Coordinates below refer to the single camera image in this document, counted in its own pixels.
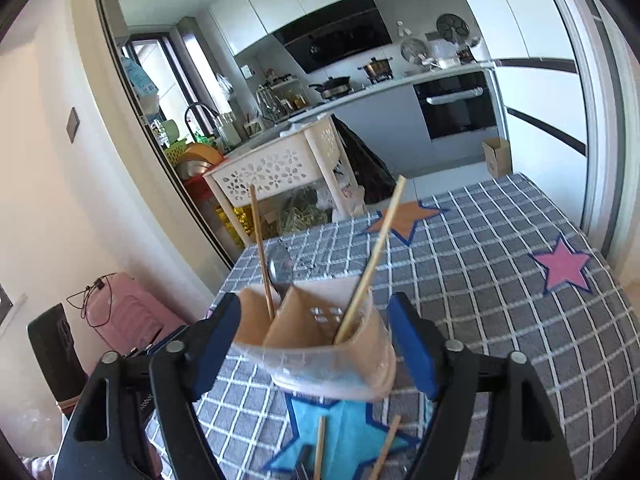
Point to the white perforated plastic rack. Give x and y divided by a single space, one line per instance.
311 152

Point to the black range hood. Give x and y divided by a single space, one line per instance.
333 33

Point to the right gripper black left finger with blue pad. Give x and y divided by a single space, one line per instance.
106 437

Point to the beige plastic utensil holder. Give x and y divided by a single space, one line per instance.
296 346

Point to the grey checked tablecloth with stars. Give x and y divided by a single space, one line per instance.
471 272

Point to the grey wall switch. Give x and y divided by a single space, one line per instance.
72 124

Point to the black kitchen faucet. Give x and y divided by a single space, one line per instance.
200 120

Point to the bamboo chopstick in compartment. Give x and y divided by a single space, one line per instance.
261 252
351 312

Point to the cardboard box on floor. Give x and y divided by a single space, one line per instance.
497 154

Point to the black garbage bag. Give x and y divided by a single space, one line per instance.
369 170

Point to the bamboo chopstick in right compartment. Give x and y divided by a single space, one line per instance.
351 312

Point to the pink suitcase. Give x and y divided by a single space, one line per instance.
125 315

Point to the black built-in oven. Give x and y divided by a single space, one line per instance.
456 104

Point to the black wok on stove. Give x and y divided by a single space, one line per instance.
333 88

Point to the dark grey utensil handle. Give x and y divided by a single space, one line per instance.
300 471

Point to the metal spoon in holder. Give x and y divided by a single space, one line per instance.
280 274

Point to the bamboo chopstick in left compartment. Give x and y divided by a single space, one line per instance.
261 252

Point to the copper pot on stove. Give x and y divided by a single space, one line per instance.
378 70

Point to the plain bamboo chopstick with print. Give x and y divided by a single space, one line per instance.
387 444

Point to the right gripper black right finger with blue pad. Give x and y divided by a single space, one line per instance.
522 437

